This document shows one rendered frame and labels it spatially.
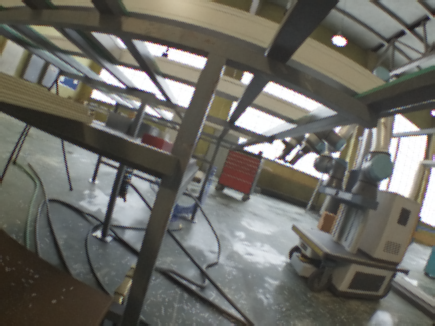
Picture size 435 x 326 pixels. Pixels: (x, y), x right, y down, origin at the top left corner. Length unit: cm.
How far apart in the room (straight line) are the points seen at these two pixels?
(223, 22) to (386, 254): 177
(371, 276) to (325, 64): 151
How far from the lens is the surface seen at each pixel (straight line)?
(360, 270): 166
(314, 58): 49
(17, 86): 28
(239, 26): 48
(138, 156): 34
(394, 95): 42
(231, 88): 86
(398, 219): 185
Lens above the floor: 63
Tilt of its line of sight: 1 degrees down
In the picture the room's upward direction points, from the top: 20 degrees clockwise
